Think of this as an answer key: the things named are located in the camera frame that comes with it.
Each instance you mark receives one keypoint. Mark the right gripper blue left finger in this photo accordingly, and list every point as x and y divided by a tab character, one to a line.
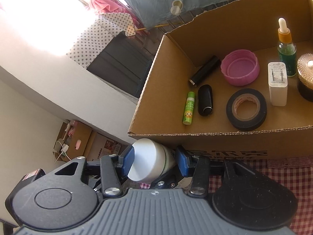
128	157

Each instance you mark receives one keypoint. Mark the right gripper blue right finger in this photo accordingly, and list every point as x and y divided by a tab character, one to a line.
184	162

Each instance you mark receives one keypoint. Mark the white plastic bottle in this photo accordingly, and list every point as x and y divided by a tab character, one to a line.
151	160

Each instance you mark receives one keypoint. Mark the green lip balm stick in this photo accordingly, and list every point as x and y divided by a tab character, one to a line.
189	108

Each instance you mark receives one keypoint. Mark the black car key fob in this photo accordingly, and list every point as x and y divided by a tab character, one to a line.
205	100

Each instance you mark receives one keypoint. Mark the black cylindrical tube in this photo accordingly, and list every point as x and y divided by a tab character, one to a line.
205	70

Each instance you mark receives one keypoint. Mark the pink plastic lid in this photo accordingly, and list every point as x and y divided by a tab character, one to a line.
240	67

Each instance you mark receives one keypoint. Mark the white power adapter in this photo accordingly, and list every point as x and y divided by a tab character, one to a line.
278	83

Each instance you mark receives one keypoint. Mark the green dropper bottle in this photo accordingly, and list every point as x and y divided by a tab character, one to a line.
286	48

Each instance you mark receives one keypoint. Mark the gold lidded jar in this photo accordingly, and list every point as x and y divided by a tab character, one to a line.
305	76

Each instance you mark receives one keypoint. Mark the black tape roll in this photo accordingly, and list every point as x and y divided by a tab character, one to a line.
246	109

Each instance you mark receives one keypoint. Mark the brown cardboard box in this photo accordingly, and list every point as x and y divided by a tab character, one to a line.
216	89

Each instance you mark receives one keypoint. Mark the dark storage crate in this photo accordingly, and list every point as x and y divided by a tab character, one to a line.
123	64

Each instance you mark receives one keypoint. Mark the pink checkered tablecloth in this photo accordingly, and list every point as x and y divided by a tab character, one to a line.
296	175

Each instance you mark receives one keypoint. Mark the polka dot cloth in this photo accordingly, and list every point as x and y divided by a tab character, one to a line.
93	40

